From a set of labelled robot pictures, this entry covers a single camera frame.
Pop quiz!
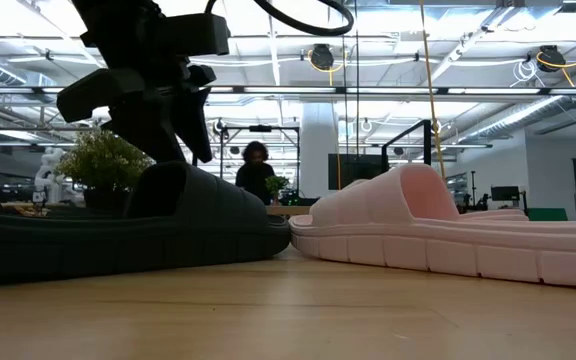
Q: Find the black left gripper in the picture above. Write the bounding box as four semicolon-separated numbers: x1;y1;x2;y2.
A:
56;27;218;165

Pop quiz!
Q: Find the black rubber slide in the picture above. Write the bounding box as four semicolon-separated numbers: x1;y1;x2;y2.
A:
0;159;292;287

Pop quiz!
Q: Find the pink rubber slide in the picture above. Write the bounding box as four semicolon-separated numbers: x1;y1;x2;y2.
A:
341;178;530;223
289;163;576;291

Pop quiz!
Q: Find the person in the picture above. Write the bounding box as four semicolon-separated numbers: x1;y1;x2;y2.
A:
234;140;278;207

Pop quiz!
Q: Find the small green potted plant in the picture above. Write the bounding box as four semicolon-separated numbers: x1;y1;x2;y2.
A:
264;174;291;207

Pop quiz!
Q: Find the white humanoid figure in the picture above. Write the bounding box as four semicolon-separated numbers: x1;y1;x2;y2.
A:
33;146;72;205

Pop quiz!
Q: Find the wooden background bench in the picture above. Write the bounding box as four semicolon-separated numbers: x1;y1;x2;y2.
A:
265;204;314;218

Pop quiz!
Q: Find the black metal stand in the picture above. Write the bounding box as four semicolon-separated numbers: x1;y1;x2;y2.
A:
380;119;433;174

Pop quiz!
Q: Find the small black desk monitor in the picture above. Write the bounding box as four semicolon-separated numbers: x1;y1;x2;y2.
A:
489;185;522;203

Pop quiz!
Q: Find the green box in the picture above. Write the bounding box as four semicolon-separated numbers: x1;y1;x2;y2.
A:
527;206;570;223

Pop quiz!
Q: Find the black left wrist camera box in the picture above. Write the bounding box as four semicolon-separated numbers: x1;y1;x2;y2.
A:
157;13;231;57

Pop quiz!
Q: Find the black ceiling cable reel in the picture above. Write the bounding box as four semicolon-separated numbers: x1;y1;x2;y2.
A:
309;43;336;72
536;44;568;74

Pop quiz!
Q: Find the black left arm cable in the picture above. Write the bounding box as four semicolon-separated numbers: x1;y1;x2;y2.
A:
204;0;356;38

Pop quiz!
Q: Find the black wall monitor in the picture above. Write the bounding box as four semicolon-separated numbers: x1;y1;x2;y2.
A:
327;152;390;192

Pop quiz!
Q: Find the black hanging cable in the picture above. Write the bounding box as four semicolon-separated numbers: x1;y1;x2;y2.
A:
354;0;361;157

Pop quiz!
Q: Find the yellow hanging cable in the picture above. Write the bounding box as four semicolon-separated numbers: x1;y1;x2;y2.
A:
418;0;447;180

